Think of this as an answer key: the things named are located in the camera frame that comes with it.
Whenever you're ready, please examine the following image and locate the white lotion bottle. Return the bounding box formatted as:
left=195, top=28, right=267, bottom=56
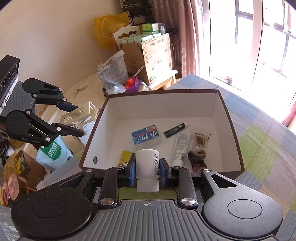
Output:
left=135, top=149, right=159, bottom=192

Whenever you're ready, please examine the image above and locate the cream plastic hair claw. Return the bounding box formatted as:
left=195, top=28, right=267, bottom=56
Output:
left=60, top=101, right=99, bottom=130

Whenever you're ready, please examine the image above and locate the cotton swab pack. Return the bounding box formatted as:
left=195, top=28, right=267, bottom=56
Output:
left=193, top=133, right=211, bottom=153

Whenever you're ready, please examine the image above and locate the dark green small tube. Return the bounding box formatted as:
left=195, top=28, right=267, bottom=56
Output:
left=164, top=122, right=188, bottom=138

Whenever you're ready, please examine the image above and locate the green balm blister card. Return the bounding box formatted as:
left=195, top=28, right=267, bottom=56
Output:
left=118, top=150, right=135, bottom=167

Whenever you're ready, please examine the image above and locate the light blue tissue pack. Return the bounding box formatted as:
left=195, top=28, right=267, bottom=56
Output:
left=35, top=137, right=73, bottom=172

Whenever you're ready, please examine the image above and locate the brown hair scrunchie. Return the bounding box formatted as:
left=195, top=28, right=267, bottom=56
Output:
left=188, top=149, right=207, bottom=174

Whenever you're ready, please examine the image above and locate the white cream tube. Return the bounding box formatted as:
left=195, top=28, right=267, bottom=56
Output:
left=171, top=133, right=191, bottom=167

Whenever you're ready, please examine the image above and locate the blue floss pick box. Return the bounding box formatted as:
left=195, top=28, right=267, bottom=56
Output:
left=131, top=125, right=162, bottom=150

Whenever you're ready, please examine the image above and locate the brown white storage box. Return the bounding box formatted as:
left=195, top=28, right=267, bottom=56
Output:
left=79, top=89, right=244, bottom=179

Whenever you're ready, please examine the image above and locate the white printed plastic bag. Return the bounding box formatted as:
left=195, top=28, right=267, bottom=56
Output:
left=97, top=50, right=128, bottom=95

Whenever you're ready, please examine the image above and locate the purple box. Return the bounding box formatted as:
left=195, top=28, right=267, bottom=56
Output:
left=124, top=76, right=139, bottom=92

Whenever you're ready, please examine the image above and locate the yellow plastic bag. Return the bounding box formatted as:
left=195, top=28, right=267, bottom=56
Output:
left=94, top=13, right=130, bottom=50

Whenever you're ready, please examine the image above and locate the plaid tablecloth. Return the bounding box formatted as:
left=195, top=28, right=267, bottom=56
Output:
left=41, top=74, right=296, bottom=241

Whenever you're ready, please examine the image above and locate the printed cardboard carton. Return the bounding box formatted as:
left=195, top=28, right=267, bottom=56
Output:
left=142, top=33, right=173, bottom=84

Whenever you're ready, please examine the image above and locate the window frame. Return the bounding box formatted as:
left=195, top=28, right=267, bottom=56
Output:
left=201, top=0, right=296, bottom=98

